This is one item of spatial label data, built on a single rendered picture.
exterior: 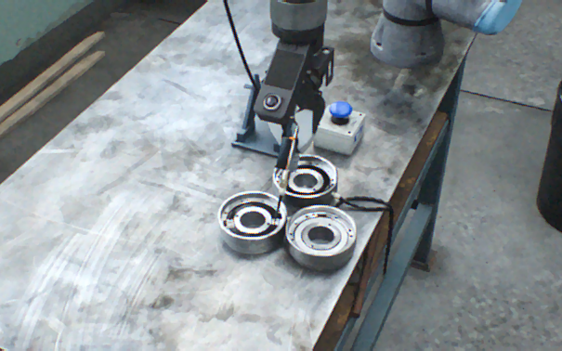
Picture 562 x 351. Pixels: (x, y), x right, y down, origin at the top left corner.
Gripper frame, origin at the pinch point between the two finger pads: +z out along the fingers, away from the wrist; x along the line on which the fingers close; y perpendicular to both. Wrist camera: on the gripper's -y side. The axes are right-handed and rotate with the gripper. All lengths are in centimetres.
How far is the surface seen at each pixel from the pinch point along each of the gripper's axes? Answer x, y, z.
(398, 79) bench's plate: -4.3, 43.0, 13.3
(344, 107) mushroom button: -1.2, 20.0, 5.7
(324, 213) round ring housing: -6.2, -1.4, 10.1
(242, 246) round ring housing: 2.4, -12.3, 10.6
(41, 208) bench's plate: 36.8, -15.9, 12.9
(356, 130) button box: -4.0, 18.8, 9.0
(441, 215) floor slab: -11, 94, 94
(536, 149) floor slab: -32, 139, 94
